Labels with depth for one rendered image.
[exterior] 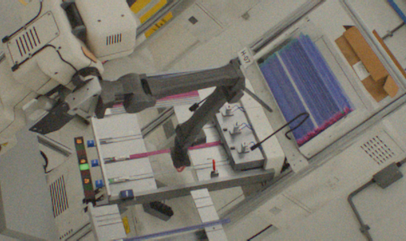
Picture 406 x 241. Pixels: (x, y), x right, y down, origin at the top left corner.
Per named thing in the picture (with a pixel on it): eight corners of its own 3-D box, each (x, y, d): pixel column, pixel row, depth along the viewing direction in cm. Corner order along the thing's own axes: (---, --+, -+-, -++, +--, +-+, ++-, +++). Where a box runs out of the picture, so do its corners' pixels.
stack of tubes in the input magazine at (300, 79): (297, 144, 258) (350, 107, 250) (257, 64, 290) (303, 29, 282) (311, 154, 266) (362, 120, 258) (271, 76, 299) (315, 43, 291)
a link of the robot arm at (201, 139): (176, 124, 237) (184, 143, 234) (204, 116, 241) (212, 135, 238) (172, 136, 248) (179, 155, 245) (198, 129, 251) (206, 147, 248)
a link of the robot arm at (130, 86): (113, 79, 182) (119, 94, 180) (145, 74, 187) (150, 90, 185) (106, 94, 189) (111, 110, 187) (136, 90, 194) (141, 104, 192)
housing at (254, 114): (262, 179, 267) (267, 158, 256) (228, 101, 298) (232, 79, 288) (279, 176, 269) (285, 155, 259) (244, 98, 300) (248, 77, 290)
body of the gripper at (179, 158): (185, 147, 255) (185, 136, 250) (191, 167, 249) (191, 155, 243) (169, 150, 254) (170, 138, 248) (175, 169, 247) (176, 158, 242)
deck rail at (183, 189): (109, 209, 247) (108, 200, 243) (108, 205, 249) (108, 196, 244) (273, 180, 266) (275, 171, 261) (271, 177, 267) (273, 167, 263)
